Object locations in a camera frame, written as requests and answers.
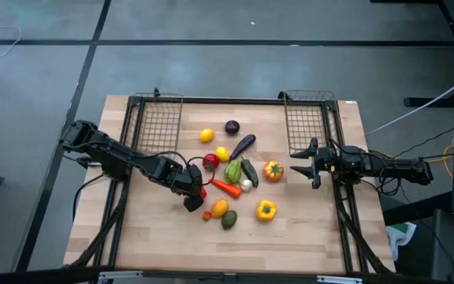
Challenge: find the round purple eggplant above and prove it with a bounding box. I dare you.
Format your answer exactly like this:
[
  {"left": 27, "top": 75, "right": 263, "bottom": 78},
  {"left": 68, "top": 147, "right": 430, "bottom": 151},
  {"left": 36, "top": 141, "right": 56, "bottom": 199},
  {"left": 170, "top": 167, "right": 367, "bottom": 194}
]
[{"left": 224, "top": 119, "right": 241, "bottom": 136}]

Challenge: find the orange persimmon with green leaves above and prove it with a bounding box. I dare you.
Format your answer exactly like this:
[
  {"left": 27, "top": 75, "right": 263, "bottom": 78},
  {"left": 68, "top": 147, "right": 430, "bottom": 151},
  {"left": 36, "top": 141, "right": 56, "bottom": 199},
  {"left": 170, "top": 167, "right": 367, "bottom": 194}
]
[{"left": 262, "top": 160, "right": 285, "bottom": 183}]

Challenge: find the black crossbar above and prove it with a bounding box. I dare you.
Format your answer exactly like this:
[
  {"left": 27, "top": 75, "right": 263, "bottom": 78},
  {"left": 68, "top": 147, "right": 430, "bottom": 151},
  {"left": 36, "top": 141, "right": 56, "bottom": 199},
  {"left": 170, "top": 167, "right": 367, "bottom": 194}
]
[{"left": 0, "top": 267, "right": 454, "bottom": 284}]

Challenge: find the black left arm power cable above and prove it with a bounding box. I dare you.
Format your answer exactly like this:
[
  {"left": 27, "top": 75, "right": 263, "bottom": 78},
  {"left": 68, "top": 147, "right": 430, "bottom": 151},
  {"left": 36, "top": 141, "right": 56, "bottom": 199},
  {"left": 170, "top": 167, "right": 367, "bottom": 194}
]
[{"left": 72, "top": 172, "right": 108, "bottom": 224}]

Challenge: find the long purple eggplant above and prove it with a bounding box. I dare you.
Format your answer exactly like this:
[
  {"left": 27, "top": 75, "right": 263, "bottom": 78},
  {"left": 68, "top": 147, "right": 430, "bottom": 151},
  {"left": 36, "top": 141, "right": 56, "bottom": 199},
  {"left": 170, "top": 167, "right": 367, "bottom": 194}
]
[{"left": 229, "top": 133, "right": 257, "bottom": 162}]

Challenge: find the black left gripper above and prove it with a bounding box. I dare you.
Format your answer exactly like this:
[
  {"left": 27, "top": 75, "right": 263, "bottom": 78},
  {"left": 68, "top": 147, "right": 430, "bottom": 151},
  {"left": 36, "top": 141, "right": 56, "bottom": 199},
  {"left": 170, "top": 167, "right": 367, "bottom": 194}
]
[{"left": 169, "top": 162, "right": 206, "bottom": 213}]

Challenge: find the black metal table frame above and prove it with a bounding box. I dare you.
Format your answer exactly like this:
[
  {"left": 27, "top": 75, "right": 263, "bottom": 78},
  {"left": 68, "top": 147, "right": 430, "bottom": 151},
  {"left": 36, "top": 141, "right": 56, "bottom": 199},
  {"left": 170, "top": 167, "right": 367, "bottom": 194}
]
[{"left": 65, "top": 94, "right": 396, "bottom": 277}]

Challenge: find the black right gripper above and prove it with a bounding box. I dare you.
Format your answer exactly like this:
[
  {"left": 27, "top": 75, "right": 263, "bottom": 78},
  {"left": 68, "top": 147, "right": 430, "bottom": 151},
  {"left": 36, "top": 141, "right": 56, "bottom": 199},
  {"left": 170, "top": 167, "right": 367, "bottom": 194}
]
[{"left": 289, "top": 136, "right": 343, "bottom": 190}]

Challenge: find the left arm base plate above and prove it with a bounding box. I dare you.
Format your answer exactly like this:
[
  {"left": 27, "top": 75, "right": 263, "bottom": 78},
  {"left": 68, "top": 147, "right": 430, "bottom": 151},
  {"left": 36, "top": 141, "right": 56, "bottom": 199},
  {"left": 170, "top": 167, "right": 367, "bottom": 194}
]
[{"left": 76, "top": 156, "right": 104, "bottom": 170}]

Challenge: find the red apple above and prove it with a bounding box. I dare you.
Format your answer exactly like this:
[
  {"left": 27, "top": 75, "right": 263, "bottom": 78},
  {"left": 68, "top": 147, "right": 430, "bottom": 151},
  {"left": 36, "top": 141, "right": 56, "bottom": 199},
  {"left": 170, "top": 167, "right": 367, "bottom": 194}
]
[{"left": 202, "top": 153, "right": 221, "bottom": 172}]

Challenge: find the yellow cable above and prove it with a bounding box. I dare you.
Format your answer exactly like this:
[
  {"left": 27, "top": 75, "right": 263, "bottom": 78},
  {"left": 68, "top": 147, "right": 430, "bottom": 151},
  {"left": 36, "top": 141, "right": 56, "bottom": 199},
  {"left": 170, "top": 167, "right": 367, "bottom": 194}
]
[{"left": 423, "top": 144, "right": 454, "bottom": 179}]

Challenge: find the thin black cable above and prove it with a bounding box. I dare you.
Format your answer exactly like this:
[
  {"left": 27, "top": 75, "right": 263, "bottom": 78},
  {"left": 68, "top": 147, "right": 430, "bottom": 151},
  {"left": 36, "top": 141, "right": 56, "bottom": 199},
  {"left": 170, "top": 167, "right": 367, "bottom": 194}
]
[{"left": 394, "top": 128, "right": 454, "bottom": 159}]

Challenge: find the silver bracket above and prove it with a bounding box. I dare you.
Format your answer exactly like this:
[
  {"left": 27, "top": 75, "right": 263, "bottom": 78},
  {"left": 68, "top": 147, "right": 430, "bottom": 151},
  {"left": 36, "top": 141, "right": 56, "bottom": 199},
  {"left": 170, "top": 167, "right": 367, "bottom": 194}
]
[
  {"left": 316, "top": 275, "right": 364, "bottom": 284},
  {"left": 97, "top": 270, "right": 144, "bottom": 282}
]

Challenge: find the black floor beam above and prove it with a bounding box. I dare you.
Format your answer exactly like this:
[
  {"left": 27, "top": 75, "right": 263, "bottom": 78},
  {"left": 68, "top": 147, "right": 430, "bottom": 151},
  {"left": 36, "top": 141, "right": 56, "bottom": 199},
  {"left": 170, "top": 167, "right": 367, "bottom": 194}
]
[{"left": 382, "top": 191, "right": 454, "bottom": 226}]

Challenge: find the orange yellow mango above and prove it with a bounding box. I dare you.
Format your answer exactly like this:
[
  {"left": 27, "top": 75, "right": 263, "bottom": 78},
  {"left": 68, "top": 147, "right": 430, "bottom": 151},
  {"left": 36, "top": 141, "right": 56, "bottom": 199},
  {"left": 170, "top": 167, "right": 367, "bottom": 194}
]
[{"left": 210, "top": 198, "right": 230, "bottom": 219}]

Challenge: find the dark green pepper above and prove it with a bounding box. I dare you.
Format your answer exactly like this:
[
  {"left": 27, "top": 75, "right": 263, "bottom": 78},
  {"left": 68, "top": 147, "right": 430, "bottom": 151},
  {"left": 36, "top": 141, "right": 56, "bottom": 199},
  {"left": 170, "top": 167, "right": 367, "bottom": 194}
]
[{"left": 240, "top": 157, "right": 259, "bottom": 189}]

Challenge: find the white and green cloth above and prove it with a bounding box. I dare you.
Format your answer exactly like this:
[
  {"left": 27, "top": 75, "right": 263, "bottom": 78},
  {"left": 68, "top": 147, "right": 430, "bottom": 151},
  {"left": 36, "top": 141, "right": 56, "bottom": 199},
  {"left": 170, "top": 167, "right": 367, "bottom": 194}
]
[{"left": 386, "top": 221, "right": 418, "bottom": 261}]

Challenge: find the light green chayote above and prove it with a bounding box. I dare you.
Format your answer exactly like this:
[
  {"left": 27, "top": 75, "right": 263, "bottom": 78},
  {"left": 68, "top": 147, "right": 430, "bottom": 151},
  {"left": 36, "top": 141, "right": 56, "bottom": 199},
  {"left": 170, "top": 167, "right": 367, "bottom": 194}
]
[{"left": 224, "top": 159, "right": 243, "bottom": 185}]

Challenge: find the orange carrot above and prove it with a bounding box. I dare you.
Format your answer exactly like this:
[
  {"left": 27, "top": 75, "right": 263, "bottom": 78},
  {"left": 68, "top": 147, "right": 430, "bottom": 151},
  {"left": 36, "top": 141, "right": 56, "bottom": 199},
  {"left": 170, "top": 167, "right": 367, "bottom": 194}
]
[{"left": 210, "top": 178, "right": 243, "bottom": 200}]

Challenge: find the wire mesh basket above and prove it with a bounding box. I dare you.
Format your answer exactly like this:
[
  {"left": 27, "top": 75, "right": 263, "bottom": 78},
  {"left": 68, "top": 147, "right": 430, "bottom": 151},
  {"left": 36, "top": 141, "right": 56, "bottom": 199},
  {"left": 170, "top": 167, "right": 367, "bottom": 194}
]
[
  {"left": 126, "top": 92, "right": 184, "bottom": 155},
  {"left": 277, "top": 89, "right": 341, "bottom": 156}
]

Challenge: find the yellow bell pepper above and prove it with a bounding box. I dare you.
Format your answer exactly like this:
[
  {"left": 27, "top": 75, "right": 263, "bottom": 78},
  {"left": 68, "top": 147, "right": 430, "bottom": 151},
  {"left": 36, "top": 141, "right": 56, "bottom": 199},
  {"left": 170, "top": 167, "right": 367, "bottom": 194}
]
[{"left": 255, "top": 199, "right": 278, "bottom": 222}]

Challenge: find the dark green avocado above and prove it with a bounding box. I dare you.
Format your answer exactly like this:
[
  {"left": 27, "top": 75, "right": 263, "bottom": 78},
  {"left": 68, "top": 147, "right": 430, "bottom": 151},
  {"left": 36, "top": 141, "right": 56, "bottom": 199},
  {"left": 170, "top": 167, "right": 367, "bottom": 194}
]
[{"left": 221, "top": 210, "right": 239, "bottom": 230}]

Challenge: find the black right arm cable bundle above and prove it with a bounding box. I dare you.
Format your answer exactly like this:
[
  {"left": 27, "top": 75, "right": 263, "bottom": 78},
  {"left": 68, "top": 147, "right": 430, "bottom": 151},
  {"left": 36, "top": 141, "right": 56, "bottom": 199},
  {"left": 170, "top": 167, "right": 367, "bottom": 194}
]
[{"left": 368, "top": 165, "right": 404, "bottom": 197}]

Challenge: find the thick white cable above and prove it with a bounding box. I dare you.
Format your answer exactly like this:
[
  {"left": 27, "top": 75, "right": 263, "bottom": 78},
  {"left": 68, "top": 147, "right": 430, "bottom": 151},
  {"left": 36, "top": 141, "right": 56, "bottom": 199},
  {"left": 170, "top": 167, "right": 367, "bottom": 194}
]
[{"left": 364, "top": 69, "right": 454, "bottom": 136}]

